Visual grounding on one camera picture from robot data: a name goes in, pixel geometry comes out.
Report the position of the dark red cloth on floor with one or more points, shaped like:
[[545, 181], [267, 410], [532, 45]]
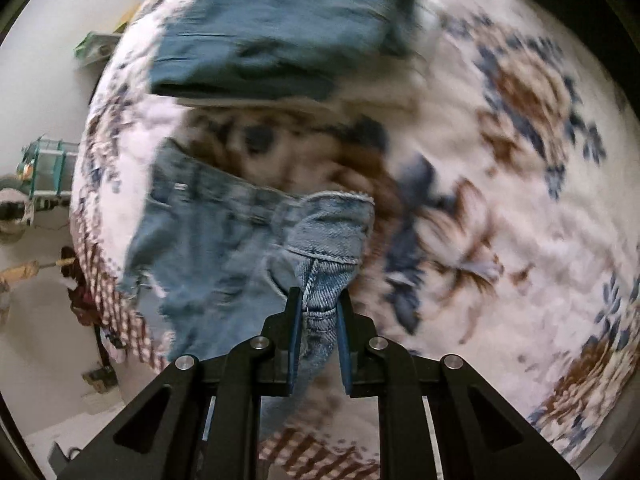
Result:
[[81, 299]]

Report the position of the green item on floor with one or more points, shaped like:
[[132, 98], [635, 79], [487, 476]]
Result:
[[96, 47]]

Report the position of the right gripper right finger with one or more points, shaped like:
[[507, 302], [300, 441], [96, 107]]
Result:
[[354, 332]]

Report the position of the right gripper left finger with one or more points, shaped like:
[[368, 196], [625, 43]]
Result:
[[284, 332]]

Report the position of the folded dark blue jeans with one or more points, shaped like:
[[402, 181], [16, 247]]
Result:
[[267, 50]]

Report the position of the light blue denim pants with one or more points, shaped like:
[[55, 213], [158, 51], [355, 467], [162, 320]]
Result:
[[214, 256]]

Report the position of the teal wire rack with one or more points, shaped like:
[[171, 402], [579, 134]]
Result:
[[47, 168]]

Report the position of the floral and checked blanket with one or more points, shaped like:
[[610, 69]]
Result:
[[504, 171]]

